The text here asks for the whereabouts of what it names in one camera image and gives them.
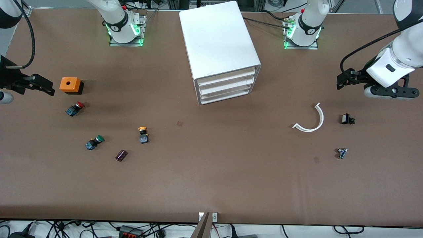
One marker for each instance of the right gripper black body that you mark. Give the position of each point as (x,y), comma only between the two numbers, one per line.
(8,76)

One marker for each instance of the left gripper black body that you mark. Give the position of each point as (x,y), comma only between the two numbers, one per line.
(361,77)

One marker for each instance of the yellow push button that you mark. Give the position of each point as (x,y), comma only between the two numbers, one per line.
(143,135)

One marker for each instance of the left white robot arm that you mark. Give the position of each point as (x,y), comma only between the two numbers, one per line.
(404,43)

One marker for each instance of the red push button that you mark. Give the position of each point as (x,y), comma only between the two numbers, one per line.
(75,108)

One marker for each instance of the green push button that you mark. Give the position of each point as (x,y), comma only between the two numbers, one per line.
(94,142)

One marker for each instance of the orange box with hole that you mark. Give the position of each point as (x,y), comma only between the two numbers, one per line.
(69,84)

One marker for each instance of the white curved plastic piece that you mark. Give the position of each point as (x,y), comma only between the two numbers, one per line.
(320,120)

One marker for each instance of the small blue electronic component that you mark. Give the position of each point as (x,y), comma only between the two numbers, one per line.
(342,153)

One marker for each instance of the dark purple capacitor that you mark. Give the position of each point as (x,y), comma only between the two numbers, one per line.
(121,155)

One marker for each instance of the black power adapter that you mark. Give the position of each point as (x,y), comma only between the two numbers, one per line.
(21,235)

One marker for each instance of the black power strip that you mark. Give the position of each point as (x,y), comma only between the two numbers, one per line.
(131,232)

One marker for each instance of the wooden bar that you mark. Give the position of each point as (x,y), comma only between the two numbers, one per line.
(202,228)

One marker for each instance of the small black switch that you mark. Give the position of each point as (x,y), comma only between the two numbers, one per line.
(347,119)

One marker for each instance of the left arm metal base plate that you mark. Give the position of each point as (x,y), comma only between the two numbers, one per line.
(287,45)

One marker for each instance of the metal table corner bracket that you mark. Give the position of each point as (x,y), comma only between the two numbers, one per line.
(27,10)

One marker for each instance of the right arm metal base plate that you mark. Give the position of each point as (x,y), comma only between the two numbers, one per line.
(142,29)

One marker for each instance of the white metal bracket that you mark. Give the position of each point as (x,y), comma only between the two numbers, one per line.
(214,217)

